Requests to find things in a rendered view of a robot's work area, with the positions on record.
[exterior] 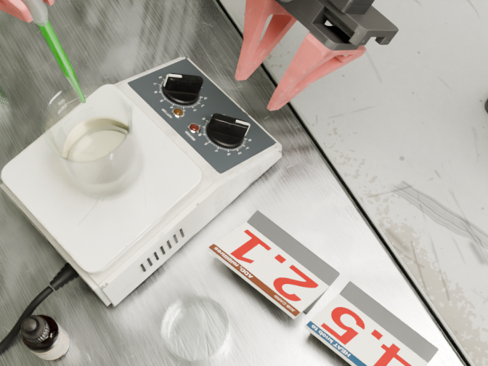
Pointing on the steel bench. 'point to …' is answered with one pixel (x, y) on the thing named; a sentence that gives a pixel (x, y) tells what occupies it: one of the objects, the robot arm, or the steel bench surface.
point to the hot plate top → (179, 180)
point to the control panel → (201, 117)
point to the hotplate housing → (126, 271)
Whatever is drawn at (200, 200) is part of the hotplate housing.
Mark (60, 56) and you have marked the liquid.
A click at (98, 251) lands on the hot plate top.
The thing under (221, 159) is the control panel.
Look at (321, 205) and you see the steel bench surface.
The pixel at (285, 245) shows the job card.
